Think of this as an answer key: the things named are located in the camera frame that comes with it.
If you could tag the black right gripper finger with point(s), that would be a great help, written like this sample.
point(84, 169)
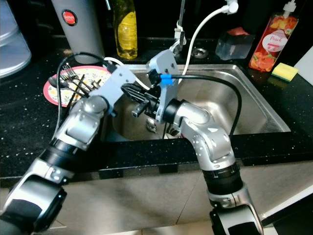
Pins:
point(141, 110)
point(139, 94)

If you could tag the silver fork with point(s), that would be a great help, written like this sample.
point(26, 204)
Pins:
point(71, 69)

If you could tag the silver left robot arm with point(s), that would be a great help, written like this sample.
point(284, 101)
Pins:
point(85, 125)

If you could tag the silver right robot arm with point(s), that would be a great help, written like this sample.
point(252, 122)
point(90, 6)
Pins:
point(212, 142)

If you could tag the blue tape wrap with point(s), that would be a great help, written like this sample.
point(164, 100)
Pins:
point(165, 79)

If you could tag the stainless steel sink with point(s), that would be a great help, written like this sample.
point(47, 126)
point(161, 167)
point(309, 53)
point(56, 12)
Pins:
point(205, 98)

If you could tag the yellow dish soap bottle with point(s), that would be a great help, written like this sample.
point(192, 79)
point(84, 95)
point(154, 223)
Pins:
point(125, 36)

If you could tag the grey canister with red logo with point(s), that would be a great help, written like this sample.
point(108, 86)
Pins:
point(78, 41)

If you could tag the large silver spoon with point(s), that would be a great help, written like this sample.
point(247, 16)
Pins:
point(55, 82)

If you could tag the pink floral plate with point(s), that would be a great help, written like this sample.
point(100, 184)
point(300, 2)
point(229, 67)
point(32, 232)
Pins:
point(54, 95)

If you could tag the chrome faucet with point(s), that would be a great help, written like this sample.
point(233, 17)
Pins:
point(178, 36)

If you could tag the beige base cabinet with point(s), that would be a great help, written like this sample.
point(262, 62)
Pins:
point(151, 196)

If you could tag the clear plastic container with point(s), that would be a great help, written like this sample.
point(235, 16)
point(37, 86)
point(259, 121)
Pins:
point(234, 49)

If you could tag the stacked clear containers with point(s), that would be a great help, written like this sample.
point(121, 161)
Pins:
point(12, 49)

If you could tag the peach soap bottle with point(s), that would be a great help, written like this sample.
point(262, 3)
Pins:
point(271, 46)

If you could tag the yellow green sponge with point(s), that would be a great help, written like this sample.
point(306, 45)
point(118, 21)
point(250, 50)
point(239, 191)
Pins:
point(284, 72)

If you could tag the white board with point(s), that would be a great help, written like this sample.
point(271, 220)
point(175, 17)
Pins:
point(305, 66)

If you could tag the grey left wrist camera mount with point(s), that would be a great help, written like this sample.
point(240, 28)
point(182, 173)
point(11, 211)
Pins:
point(117, 81)

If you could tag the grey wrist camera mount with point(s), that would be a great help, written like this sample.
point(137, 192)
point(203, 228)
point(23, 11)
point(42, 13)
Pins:
point(117, 81)
point(164, 63)

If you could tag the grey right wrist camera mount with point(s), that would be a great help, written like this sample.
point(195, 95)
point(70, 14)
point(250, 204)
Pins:
point(164, 63)

